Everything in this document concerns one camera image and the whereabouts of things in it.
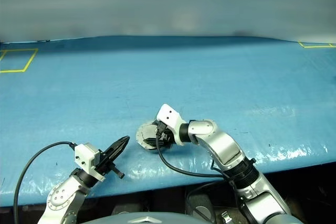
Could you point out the silver round motor housing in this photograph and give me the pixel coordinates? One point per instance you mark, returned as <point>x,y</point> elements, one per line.
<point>152,149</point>

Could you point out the dark rounded shape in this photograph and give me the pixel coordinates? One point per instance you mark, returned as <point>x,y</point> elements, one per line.
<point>200,207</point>

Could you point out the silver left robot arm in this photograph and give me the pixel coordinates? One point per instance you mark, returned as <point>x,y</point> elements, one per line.
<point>61,197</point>

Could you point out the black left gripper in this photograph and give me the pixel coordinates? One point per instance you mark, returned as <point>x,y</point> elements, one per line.
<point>106,165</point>

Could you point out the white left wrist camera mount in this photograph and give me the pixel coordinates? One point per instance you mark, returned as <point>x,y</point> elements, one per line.
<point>85,155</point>

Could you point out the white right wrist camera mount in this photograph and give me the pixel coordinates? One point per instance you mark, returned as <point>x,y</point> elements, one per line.
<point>169,117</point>

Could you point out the round grey housing lid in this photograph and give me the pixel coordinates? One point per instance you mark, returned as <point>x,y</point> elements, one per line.
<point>147,130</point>

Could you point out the blue plastic table cover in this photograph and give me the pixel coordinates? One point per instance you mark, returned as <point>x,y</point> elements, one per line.
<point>183,82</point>

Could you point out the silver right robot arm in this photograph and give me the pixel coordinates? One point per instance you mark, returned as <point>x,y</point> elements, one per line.
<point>225,148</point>

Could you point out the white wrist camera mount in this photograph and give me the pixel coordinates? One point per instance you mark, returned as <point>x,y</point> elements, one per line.
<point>85,155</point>
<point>169,117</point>

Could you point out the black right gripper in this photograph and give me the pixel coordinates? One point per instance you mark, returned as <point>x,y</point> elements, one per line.
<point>164,134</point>

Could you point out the small metal clip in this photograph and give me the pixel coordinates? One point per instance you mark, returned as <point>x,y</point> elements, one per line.
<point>225,217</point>

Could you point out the grey robot torso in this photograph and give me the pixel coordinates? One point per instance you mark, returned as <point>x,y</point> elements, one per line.
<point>147,218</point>

